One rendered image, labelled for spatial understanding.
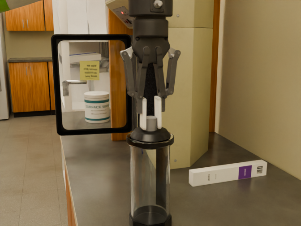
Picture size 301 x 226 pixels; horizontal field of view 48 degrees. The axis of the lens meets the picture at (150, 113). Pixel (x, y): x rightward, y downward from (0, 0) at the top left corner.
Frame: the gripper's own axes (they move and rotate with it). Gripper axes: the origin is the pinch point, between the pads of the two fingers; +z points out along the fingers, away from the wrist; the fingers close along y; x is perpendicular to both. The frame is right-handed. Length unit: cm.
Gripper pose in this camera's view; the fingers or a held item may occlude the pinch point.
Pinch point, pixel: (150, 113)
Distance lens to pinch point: 76.1
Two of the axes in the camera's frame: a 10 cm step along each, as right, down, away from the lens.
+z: 0.0, 9.7, 2.3
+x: -2.9, -2.2, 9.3
